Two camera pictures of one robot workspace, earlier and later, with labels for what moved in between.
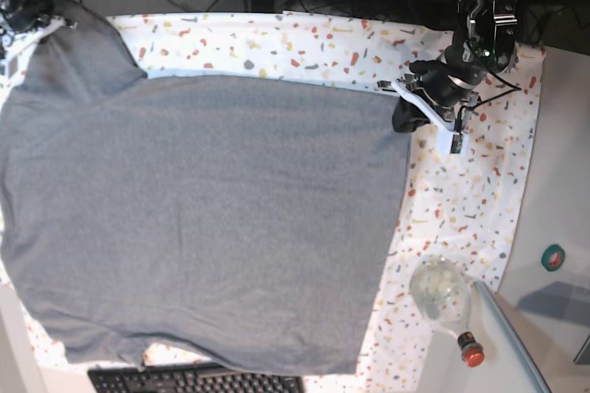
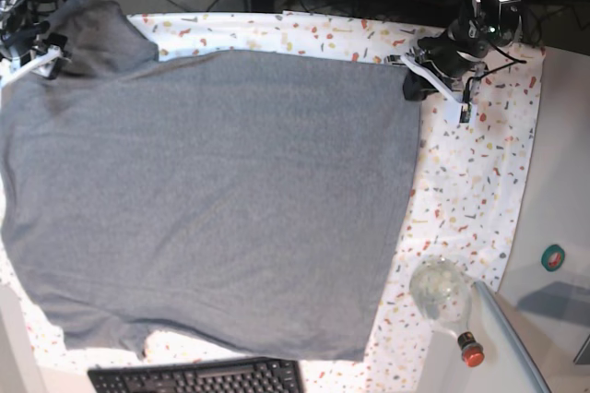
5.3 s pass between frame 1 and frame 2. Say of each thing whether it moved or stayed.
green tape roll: stayed
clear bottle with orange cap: stayed
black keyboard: stayed
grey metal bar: stayed
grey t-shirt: moved
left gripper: moved
